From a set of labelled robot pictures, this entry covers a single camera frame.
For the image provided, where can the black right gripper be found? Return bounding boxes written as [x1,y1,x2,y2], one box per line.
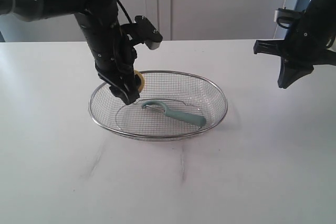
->
[253,11,335,89]

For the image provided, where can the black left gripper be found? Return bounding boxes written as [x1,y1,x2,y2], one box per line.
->
[88,24,141,104]

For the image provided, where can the yellow lemon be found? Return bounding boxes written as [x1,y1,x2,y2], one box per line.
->
[134,70,145,93]

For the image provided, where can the teal handled vegetable peeler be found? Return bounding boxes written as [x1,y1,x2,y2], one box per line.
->
[141,100,207,127]

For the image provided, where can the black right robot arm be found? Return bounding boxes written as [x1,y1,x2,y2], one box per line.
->
[253,0,335,89]

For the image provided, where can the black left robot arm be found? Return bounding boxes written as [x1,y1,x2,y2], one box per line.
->
[1,0,141,105]

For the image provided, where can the white cabinet doors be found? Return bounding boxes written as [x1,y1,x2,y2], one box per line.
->
[0,0,308,42]

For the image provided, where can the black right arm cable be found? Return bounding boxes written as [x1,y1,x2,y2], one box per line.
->
[275,15,336,50]

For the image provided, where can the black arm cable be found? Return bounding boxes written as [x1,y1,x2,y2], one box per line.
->
[275,15,336,50]
[115,0,134,25]

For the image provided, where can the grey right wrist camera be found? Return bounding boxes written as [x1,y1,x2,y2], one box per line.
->
[274,8,302,24]

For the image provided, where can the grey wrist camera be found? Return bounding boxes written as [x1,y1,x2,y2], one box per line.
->
[274,8,302,24]
[135,15,163,50]

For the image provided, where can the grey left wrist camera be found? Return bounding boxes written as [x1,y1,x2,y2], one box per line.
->
[135,15,163,50]

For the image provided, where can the oval metal wire mesh basket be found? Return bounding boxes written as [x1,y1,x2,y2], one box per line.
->
[88,70,228,141]

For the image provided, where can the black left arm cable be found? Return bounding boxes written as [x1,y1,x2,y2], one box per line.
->
[115,0,134,25]

